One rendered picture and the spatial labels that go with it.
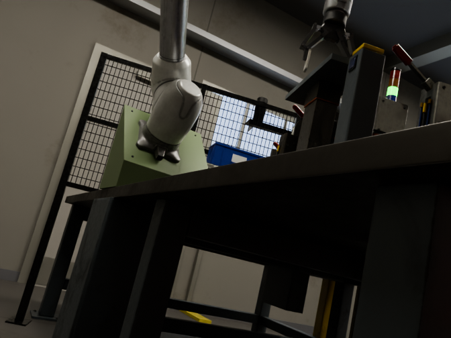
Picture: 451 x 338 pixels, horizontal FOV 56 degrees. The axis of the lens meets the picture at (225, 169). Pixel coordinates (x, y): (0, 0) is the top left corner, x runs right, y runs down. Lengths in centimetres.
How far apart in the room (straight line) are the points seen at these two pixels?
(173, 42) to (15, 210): 257
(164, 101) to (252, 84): 322
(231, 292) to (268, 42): 276
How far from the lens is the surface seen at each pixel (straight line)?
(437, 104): 112
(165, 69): 169
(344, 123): 112
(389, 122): 135
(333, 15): 151
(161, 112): 158
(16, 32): 417
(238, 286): 453
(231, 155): 237
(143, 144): 162
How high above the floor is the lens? 54
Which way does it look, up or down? 12 degrees up
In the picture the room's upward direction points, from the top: 14 degrees clockwise
